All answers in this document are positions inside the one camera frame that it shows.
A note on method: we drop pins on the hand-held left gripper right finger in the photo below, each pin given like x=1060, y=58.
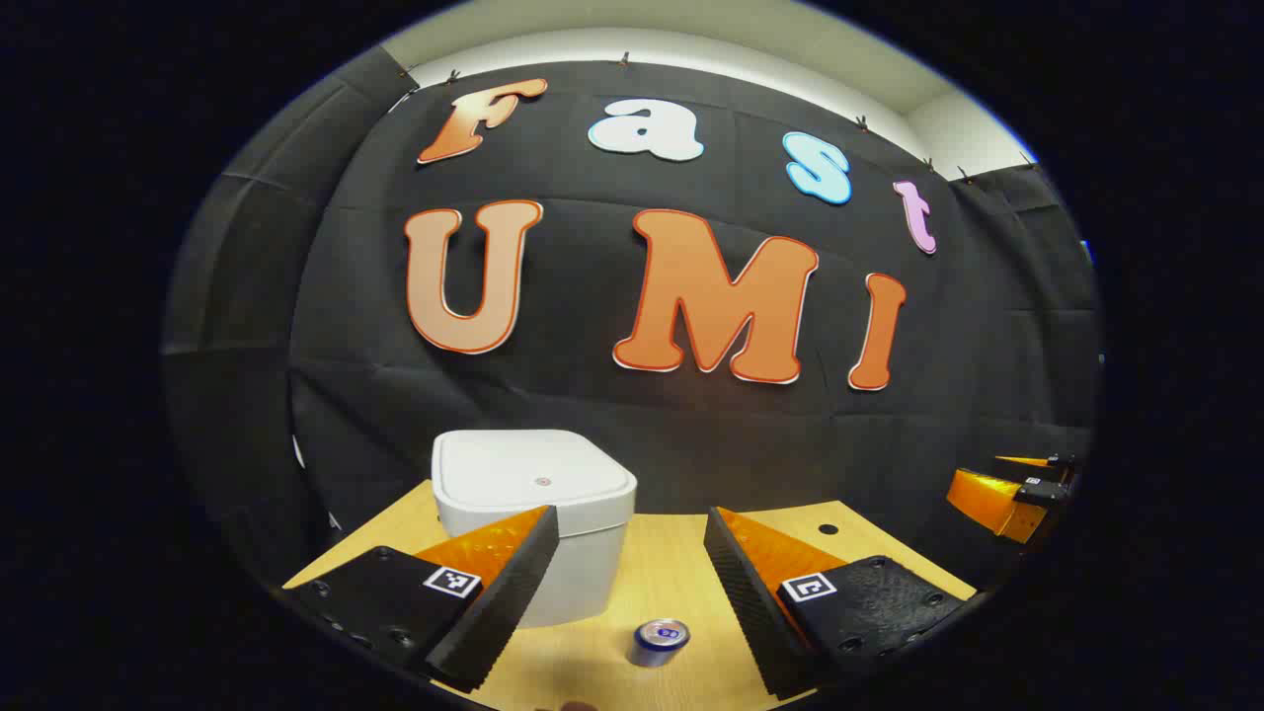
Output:
x=746, y=612

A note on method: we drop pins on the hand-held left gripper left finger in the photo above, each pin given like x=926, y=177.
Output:
x=504, y=612

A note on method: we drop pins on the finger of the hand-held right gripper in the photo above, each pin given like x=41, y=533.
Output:
x=1032, y=461
x=992, y=499

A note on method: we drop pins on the blue pop can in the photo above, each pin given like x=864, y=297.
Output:
x=657, y=644

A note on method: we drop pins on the white desktop garbage bin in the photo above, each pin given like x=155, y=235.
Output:
x=533, y=474

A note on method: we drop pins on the wooden desktop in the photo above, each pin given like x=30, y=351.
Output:
x=652, y=563

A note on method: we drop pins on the black backdrop cloth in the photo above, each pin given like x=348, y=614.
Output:
x=592, y=415

